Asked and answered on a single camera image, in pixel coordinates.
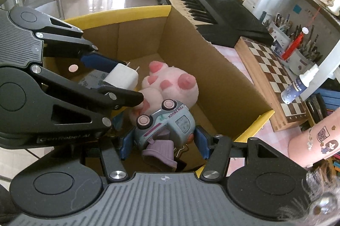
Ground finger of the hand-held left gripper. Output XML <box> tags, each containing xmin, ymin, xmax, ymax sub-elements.
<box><xmin>30</xmin><ymin>65</ymin><xmax>144</xmax><ymax>133</ymax></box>
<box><xmin>37</xmin><ymin>17</ymin><xmax>119</xmax><ymax>75</ymax></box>

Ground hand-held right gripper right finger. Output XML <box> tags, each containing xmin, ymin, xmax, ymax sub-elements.
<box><xmin>195</xmin><ymin>127</ymin><xmax>286</xmax><ymax>181</ymax></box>

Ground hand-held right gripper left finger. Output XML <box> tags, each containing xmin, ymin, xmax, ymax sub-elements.
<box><xmin>99</xmin><ymin>127</ymin><xmax>136</xmax><ymax>182</ymax></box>

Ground white charger plug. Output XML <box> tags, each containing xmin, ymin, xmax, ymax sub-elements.
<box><xmin>102</xmin><ymin>63</ymin><xmax>140</xmax><ymax>91</ymax></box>

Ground blue toy truck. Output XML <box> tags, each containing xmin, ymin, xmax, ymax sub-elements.
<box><xmin>133</xmin><ymin>100</ymin><xmax>197</xmax><ymax>171</ymax></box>

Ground pink plush toy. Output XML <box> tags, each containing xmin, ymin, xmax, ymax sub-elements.
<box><xmin>129</xmin><ymin>61</ymin><xmax>199</xmax><ymax>127</ymax></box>

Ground yellow cardboard box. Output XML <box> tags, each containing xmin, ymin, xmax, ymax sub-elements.
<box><xmin>42</xmin><ymin>5</ymin><xmax>275</xmax><ymax>176</ymax></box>

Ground desktop with pink checkered cloth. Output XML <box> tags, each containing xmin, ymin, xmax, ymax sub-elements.
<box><xmin>210</xmin><ymin>43</ymin><xmax>306</xmax><ymax>163</ymax></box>

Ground black binder clip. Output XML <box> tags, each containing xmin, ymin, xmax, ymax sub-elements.
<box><xmin>173</xmin><ymin>146</ymin><xmax>196</xmax><ymax>172</ymax></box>

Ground wooden chess board box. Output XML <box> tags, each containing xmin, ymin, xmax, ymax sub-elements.
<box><xmin>234</xmin><ymin>36</ymin><xmax>310</xmax><ymax>132</ymax></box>

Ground small clear spray bottle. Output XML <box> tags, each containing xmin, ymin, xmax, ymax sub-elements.
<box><xmin>281</xmin><ymin>64</ymin><xmax>319</xmax><ymax>105</ymax></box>

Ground pink cartoon canister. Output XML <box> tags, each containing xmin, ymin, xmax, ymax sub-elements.
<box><xmin>288</xmin><ymin>106</ymin><xmax>340</xmax><ymax>169</ymax></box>

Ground grey fluffy pompom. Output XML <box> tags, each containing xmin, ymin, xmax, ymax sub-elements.
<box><xmin>276</xmin><ymin>165</ymin><xmax>340</xmax><ymax>224</ymax></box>

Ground white pen holder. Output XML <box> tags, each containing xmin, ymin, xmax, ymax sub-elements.
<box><xmin>262</xmin><ymin>12</ymin><xmax>326</xmax><ymax>75</ymax></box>

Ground red tassel ornament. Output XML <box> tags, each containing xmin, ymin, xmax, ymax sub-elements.
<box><xmin>282</xmin><ymin>27</ymin><xmax>309</xmax><ymax>62</ymax></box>

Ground rows of books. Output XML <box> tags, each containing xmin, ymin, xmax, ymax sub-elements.
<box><xmin>305</xmin><ymin>88</ymin><xmax>340</xmax><ymax>125</ymax></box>

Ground white bookshelf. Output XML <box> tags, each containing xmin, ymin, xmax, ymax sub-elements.
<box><xmin>301</xmin><ymin>16</ymin><xmax>340</xmax><ymax>101</ymax></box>

